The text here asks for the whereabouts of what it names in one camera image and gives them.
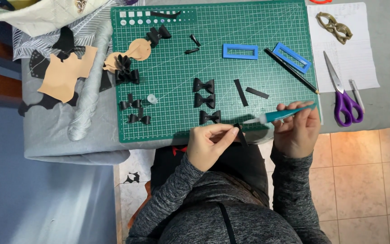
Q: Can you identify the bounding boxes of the white paper sheet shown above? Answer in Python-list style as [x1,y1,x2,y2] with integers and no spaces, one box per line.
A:
[306,2,381,93]

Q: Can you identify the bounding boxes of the small black leather bow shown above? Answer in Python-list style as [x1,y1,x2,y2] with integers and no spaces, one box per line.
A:
[192,77,215,95]
[128,107,152,125]
[119,93,143,111]
[199,109,222,125]
[194,92,216,109]

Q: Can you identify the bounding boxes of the brass scissor handles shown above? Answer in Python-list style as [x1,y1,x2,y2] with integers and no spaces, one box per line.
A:
[316,12,353,45]

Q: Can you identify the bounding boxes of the person's left hand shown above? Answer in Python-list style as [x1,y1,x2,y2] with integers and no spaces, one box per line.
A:
[186,123,241,172]

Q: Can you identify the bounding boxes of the blue rectangular frame template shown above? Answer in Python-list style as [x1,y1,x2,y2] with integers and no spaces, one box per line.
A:
[272,42,312,75]
[222,43,259,61]

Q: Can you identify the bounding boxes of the cream fabric bag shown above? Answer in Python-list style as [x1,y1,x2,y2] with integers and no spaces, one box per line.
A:
[0,0,111,37]

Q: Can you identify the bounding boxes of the rolled silver fabric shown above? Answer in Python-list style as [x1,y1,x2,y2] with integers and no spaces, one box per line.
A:
[67,20,114,142]

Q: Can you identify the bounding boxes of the purple-handled scissors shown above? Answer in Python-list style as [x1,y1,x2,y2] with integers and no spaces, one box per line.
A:
[323,50,364,128]

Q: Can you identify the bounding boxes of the large black leather bow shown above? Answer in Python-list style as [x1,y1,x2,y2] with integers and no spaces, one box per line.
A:
[146,24,172,48]

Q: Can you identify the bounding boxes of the short black leather strip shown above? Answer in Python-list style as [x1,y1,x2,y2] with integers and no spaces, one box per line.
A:
[245,87,270,100]

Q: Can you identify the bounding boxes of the black leather scraps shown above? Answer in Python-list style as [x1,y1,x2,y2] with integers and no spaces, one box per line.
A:
[18,25,86,118]

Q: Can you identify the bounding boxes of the black pencil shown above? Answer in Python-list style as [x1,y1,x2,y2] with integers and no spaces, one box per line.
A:
[263,47,320,95]

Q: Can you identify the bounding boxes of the white pen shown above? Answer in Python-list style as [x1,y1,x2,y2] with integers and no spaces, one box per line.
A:
[348,79,366,114]

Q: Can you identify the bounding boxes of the white leaf-patterned fabric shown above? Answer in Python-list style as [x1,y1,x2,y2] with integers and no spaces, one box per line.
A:
[12,0,115,62]

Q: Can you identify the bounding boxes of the teal glue tube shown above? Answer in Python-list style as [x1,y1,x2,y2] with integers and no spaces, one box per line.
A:
[243,103,318,125]

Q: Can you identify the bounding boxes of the person's grey sweater torso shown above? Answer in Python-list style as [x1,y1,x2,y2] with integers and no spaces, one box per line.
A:
[158,169,304,244]

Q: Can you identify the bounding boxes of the black leather offcut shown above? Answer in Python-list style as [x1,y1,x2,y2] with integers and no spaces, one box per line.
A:
[123,171,141,184]

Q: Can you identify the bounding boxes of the green cutting mat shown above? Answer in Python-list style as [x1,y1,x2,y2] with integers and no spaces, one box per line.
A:
[110,0,321,143]

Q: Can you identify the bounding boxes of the person's right hand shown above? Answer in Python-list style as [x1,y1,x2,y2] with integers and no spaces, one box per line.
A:
[271,101,322,159]

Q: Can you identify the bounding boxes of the grey table cloth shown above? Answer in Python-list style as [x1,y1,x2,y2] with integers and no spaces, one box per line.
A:
[12,0,390,166]

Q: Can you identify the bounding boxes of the person's black lap garment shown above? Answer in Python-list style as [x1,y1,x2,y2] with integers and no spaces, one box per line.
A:
[150,142,270,208]

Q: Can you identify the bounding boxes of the curved black leather strip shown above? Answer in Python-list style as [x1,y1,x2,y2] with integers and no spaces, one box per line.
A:
[150,10,181,19]

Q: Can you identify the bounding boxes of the layered black leather bow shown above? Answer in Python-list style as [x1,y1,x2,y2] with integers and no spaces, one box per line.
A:
[114,54,141,85]

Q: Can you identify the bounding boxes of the tan bow-shaped leather cutout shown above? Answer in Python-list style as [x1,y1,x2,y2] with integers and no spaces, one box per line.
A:
[102,38,152,74]

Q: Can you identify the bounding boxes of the large tan leather scrap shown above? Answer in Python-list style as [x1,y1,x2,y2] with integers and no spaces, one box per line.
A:
[37,45,99,104]

